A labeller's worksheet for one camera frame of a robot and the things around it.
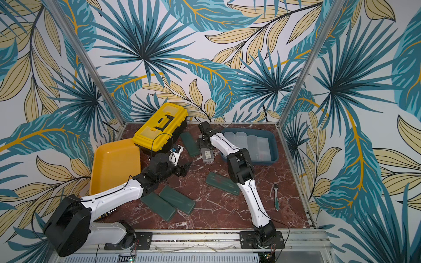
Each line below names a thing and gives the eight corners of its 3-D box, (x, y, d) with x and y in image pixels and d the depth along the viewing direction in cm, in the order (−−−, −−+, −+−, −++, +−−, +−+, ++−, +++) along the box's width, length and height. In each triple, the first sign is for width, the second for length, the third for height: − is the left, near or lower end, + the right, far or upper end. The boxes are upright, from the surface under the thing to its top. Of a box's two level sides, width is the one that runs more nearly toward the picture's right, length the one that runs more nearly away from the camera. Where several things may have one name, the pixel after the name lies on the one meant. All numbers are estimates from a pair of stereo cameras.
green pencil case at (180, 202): (157, 197, 88) (156, 195, 86) (166, 185, 92) (165, 184, 90) (187, 216, 82) (187, 215, 80) (195, 203, 86) (195, 201, 84)
